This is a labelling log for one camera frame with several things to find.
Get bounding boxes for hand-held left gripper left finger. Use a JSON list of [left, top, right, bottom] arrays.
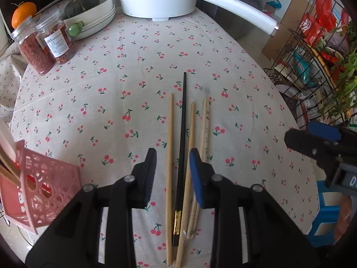
[[25, 148, 157, 268]]

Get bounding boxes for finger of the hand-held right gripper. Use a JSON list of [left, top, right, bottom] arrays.
[[306, 121, 357, 146], [284, 128, 340, 166]]

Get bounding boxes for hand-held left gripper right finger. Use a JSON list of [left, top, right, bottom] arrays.
[[189, 149, 309, 268]]

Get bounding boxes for black chopstick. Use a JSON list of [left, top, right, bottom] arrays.
[[172, 72, 187, 247]]

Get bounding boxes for pink perforated plastic basket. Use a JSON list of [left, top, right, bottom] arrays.
[[0, 140, 81, 235]]

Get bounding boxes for person's right hand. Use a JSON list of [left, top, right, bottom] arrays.
[[334, 195, 353, 238]]

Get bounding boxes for blue plastic stool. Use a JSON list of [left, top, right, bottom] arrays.
[[306, 180, 347, 248]]

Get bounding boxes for green leafy vegetables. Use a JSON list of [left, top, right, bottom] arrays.
[[317, 19, 357, 124]]

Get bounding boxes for red plastic bag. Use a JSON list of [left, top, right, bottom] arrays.
[[298, 0, 350, 46]]

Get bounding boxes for grey refrigerator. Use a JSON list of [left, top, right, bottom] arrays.
[[199, 0, 282, 43]]

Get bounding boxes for labelled dried fruit jar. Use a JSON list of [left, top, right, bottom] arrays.
[[35, 9, 77, 65]]

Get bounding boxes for green lid knob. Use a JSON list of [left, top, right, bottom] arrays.
[[67, 21, 85, 38]]

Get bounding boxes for goji berry jar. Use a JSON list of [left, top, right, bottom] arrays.
[[10, 15, 56, 76]]

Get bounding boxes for stack of white bowls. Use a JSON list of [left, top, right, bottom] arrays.
[[62, 0, 116, 41]]

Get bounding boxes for floral cabinet cover cloth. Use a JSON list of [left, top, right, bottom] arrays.
[[0, 41, 29, 113]]

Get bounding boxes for green kabocha squash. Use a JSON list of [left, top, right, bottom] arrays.
[[63, 0, 101, 20]]

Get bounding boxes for orange tangerine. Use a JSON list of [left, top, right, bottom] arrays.
[[11, 2, 37, 30]]

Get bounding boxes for black wire rack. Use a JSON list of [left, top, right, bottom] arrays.
[[263, 0, 357, 135]]

